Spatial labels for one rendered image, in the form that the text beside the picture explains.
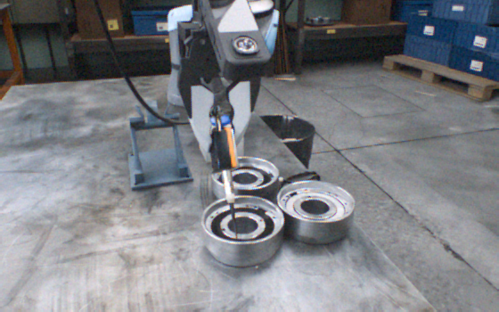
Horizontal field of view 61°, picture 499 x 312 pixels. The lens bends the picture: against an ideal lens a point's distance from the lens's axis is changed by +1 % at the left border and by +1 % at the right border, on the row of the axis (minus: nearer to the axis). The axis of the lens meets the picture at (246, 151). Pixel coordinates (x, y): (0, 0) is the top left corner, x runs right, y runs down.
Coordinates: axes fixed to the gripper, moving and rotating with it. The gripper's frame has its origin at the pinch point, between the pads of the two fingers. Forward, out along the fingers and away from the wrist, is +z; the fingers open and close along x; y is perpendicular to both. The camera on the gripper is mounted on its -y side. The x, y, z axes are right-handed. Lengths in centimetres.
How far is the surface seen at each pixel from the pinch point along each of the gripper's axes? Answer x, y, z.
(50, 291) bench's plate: 21.5, -5.4, 13.1
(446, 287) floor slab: -96, 47, 93
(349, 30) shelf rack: -218, 341, 52
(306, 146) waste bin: -62, 103, 55
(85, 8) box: 33, 349, 23
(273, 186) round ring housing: -8.5, 3.7, 9.8
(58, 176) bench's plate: 23.2, 23.1, 13.1
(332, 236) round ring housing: -12.4, -7.7, 11.5
